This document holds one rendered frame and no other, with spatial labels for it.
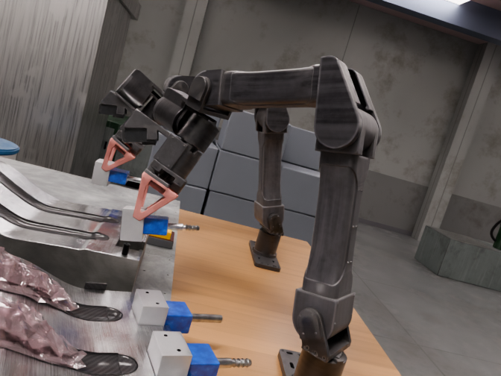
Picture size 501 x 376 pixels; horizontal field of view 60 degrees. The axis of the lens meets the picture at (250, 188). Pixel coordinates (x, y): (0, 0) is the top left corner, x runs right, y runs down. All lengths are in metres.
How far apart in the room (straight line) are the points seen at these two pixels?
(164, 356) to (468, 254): 5.43
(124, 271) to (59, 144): 2.99
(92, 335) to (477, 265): 5.55
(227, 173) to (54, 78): 1.64
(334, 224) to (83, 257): 0.39
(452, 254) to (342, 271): 5.13
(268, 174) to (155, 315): 0.61
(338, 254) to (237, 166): 2.10
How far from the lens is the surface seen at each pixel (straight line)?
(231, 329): 0.79
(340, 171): 0.59
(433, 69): 7.86
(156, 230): 0.75
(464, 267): 5.85
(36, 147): 3.73
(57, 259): 0.74
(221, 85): 0.71
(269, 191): 1.14
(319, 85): 0.60
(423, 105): 7.78
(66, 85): 3.64
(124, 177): 1.06
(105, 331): 0.59
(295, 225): 2.82
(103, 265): 0.73
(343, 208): 0.59
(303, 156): 3.16
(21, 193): 0.93
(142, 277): 0.89
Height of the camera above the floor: 1.15
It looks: 9 degrees down
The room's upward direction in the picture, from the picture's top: 16 degrees clockwise
